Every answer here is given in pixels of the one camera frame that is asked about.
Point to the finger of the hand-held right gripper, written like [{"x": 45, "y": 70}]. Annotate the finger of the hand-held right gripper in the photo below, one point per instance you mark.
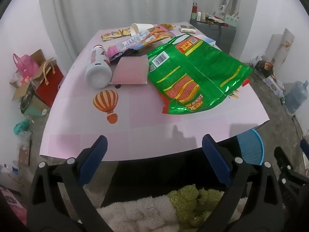
[
  {"x": 305, "y": 147},
  {"x": 281, "y": 156}
]

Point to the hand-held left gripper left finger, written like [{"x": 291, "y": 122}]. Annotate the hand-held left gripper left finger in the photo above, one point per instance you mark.
[{"x": 93, "y": 159}]

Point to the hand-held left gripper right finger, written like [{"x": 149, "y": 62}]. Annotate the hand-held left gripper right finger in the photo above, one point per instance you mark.
[{"x": 217, "y": 159}]

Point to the blue plastic basket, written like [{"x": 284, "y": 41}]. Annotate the blue plastic basket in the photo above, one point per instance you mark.
[{"x": 251, "y": 147}]

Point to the white plastic bottle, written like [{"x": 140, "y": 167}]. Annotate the white plastic bottle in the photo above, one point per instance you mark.
[{"x": 97, "y": 75}]

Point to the orange pink snack bag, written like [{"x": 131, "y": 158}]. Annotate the orange pink snack bag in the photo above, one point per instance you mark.
[{"x": 160, "y": 35}]

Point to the green fleece garment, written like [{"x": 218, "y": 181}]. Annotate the green fleece garment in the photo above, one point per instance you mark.
[{"x": 190, "y": 203}]

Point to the blue water jug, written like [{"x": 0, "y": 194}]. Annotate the blue water jug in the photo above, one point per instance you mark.
[{"x": 295, "y": 96}]

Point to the pink tablecloth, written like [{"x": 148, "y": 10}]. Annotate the pink tablecloth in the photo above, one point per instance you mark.
[{"x": 144, "y": 125}]

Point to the white fleece garment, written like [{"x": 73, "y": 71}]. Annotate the white fleece garment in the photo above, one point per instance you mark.
[{"x": 135, "y": 212}]

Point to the cardboard piece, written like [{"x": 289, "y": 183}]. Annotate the cardboard piece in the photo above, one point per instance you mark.
[{"x": 24, "y": 153}]

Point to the white printed box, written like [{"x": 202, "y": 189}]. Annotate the white printed box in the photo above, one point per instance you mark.
[{"x": 275, "y": 83}]

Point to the teal box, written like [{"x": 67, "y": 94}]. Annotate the teal box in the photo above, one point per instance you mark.
[{"x": 36, "y": 106}]

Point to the teal cloth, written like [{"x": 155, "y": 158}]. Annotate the teal cloth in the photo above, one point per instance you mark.
[{"x": 21, "y": 127}]

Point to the small red wrapper piece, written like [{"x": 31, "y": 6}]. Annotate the small red wrapper piece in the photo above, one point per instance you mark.
[{"x": 245, "y": 82}]

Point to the red gift bag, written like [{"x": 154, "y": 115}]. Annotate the red gift bag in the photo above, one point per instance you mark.
[{"x": 49, "y": 87}]

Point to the green snack bag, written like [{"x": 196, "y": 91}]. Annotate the green snack bag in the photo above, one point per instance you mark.
[{"x": 193, "y": 77}]

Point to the dark printed box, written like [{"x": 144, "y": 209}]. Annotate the dark printed box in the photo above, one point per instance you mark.
[{"x": 264, "y": 68}]

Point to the pink patterned cloth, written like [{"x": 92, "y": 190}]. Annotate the pink patterned cloth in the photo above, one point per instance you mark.
[{"x": 12, "y": 205}]

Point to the pink sponge cloth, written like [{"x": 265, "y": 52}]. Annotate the pink sponge cloth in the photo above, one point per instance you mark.
[{"x": 130, "y": 70}]

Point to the cardboard box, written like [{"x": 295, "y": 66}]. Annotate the cardboard box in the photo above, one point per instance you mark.
[{"x": 20, "y": 93}]

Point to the white rolled poster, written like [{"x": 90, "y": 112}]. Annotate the white rolled poster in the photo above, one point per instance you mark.
[{"x": 282, "y": 48}]

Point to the pink plastic bag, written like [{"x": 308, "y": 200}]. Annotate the pink plastic bag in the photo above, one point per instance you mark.
[{"x": 25, "y": 65}]

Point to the white blue tissue pack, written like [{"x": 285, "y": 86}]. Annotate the white blue tissue pack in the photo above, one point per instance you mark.
[{"x": 206, "y": 40}]

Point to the grey cabinet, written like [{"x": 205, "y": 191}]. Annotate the grey cabinet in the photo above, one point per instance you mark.
[{"x": 225, "y": 38}]

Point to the pink snack wrapper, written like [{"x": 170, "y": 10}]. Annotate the pink snack wrapper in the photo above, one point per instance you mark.
[{"x": 131, "y": 41}]

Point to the small flat box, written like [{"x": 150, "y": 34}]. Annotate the small flat box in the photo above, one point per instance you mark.
[{"x": 187, "y": 29}]

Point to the green white desk calendar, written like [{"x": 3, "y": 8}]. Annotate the green white desk calendar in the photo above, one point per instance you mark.
[{"x": 231, "y": 20}]

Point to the red white clutter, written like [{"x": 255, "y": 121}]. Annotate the red white clutter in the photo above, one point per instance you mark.
[{"x": 214, "y": 19}]

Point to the white paper cup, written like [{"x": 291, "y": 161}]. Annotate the white paper cup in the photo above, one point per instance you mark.
[{"x": 142, "y": 27}]

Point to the small yellow snack wrapper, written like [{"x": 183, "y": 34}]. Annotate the small yellow snack wrapper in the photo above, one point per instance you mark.
[{"x": 167, "y": 25}]

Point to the small white bottle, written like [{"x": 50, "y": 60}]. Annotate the small white bottle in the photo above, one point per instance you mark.
[{"x": 199, "y": 16}]

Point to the red bottle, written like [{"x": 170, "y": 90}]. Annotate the red bottle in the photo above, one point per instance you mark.
[{"x": 194, "y": 11}]

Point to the white curtain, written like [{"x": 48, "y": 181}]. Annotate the white curtain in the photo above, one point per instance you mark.
[{"x": 120, "y": 2}]

